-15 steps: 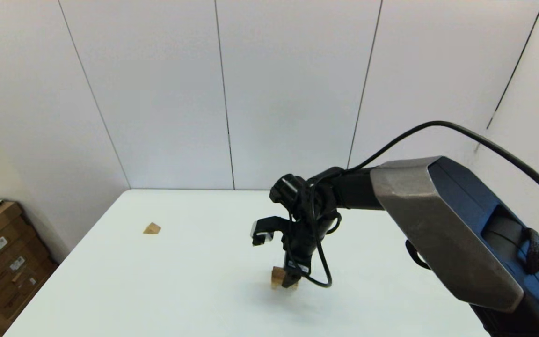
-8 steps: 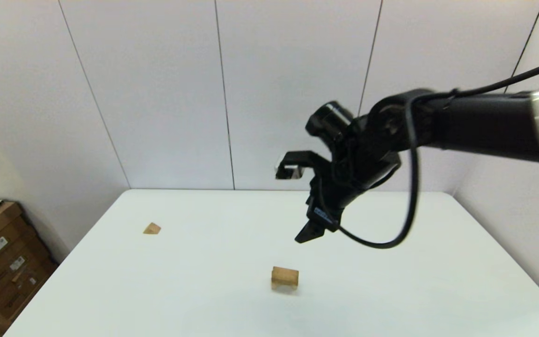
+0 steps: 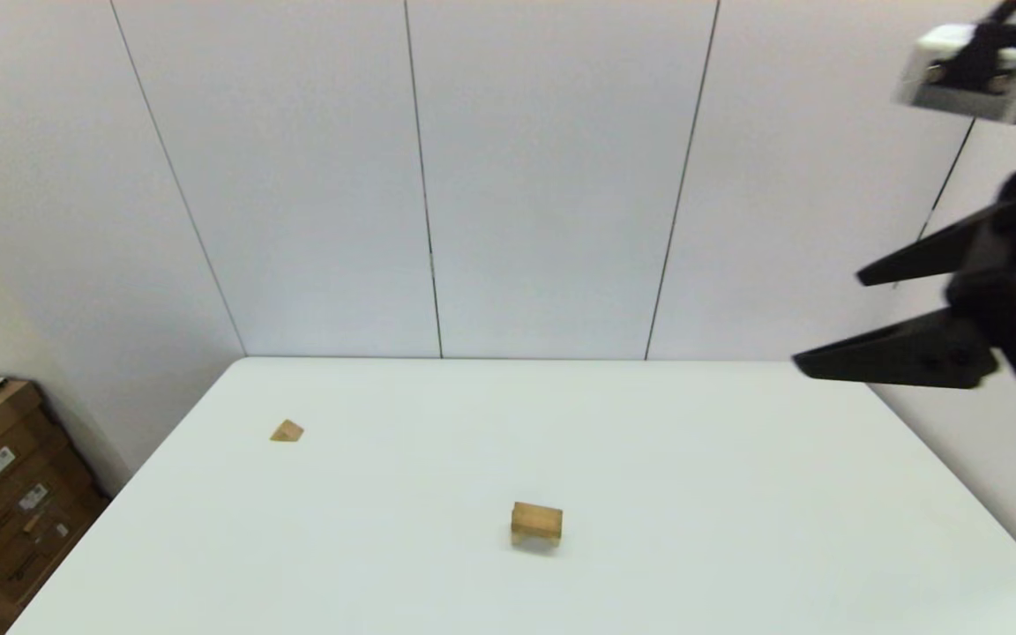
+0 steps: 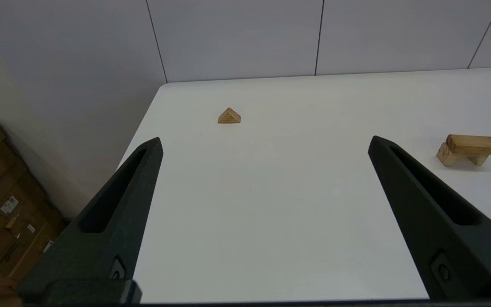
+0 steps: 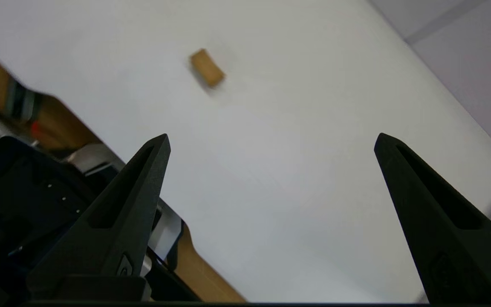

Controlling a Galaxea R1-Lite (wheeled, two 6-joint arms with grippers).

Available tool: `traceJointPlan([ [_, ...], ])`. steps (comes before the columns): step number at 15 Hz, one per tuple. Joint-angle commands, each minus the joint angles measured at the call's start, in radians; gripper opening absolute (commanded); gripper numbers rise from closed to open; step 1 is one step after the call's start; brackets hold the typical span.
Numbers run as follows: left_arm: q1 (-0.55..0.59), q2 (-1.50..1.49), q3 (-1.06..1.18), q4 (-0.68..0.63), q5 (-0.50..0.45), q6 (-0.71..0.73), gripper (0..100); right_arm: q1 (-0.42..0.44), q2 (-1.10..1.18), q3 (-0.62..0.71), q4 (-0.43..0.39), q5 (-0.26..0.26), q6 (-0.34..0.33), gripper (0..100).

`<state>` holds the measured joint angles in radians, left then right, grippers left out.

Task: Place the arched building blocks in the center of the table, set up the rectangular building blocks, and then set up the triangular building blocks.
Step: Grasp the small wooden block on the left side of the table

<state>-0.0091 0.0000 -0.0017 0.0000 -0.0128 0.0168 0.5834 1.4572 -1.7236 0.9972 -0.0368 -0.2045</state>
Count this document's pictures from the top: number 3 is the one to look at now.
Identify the rectangular wooden building block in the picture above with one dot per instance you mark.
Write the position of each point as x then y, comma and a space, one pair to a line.
537, 516

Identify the arched wooden building block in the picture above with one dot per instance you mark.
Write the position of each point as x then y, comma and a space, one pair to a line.
521, 539

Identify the triangular wooden building block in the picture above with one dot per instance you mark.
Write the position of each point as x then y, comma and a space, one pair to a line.
287, 431

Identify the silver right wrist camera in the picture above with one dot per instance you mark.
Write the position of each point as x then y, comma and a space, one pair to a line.
958, 93

